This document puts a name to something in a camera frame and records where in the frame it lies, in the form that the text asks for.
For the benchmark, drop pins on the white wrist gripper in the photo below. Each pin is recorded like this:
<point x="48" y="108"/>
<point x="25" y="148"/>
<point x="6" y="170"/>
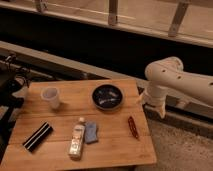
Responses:
<point x="155" y="96"/>

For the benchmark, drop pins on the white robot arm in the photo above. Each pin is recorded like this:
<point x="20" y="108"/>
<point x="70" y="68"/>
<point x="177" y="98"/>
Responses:
<point x="168" y="73"/>

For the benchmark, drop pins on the red pocket knife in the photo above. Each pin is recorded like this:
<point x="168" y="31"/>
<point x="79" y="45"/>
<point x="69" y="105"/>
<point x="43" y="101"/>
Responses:
<point x="132" y="127"/>

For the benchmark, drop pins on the black round bowl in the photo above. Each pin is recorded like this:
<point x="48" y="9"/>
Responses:
<point x="107" y="97"/>

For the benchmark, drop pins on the blue sponge cloth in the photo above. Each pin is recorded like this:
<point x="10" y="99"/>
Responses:
<point x="91" y="132"/>

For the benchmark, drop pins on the white plastic bottle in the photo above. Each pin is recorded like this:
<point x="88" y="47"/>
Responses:
<point x="77" y="140"/>

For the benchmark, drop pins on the translucent plastic cup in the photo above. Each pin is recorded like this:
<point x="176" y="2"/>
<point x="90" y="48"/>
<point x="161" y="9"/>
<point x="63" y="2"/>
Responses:
<point x="51" y="95"/>

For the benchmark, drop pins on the black striped rectangular block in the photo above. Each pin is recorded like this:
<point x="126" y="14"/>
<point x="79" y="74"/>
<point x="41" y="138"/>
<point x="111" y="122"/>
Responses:
<point x="37" y="137"/>

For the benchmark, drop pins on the black stand equipment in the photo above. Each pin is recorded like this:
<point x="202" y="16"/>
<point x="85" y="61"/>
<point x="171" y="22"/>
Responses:
<point x="14" y="86"/>

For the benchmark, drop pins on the metal railing frame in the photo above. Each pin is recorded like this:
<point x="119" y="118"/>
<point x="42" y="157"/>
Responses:
<point x="188" y="21"/>

